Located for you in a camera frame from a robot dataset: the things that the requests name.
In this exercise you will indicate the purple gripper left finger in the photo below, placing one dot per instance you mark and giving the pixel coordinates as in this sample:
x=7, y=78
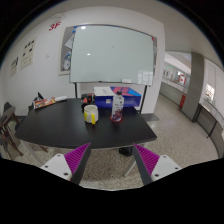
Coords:
x=70, y=166

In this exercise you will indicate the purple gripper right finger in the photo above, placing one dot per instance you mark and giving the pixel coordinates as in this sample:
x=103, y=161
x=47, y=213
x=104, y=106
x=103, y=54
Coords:
x=151, y=166

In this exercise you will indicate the clear plastic water bottle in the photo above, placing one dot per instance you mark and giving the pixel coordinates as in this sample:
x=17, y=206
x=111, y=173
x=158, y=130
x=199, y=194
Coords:
x=117, y=107

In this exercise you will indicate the white and yellow mug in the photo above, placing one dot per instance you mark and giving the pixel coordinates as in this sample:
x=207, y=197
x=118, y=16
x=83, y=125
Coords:
x=91, y=114

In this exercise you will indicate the red round coaster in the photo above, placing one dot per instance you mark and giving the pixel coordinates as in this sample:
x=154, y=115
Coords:
x=116, y=120

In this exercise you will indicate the white flat eraser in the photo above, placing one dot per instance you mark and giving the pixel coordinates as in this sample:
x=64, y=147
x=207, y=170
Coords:
x=62, y=98

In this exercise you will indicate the black red small device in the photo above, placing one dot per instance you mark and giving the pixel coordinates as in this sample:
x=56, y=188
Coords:
x=87, y=99

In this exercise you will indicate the colourful book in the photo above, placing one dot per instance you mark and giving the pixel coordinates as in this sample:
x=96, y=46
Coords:
x=44, y=103

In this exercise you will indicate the dark wooden chair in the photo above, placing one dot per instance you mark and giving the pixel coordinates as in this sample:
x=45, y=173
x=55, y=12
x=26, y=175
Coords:
x=6, y=140

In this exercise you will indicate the blue cardboard box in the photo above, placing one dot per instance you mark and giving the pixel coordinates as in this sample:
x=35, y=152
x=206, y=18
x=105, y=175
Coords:
x=131, y=98

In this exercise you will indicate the grey concrete pillar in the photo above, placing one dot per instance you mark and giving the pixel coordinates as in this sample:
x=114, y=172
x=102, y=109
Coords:
x=191, y=103

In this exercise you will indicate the white paper sheets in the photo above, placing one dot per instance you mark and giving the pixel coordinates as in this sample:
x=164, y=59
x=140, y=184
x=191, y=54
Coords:
x=103, y=91

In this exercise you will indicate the large whiteboard on stand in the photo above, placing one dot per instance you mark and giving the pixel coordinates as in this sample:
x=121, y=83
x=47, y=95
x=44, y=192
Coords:
x=111, y=55

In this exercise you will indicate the grey notice board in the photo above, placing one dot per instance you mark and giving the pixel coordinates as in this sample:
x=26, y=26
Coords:
x=66, y=50

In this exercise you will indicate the white wall poster left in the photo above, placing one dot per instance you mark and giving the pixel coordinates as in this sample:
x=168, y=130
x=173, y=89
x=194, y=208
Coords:
x=13, y=68

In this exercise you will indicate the white wall poster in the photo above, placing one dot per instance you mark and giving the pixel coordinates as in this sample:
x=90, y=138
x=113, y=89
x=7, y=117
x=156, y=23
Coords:
x=13, y=68
x=27, y=53

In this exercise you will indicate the white wall poster right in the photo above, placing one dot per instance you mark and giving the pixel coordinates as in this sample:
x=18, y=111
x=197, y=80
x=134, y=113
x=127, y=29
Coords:
x=27, y=53

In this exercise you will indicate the red 3F wall sign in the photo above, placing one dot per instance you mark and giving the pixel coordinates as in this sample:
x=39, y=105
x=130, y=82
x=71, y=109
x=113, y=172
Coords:
x=54, y=26

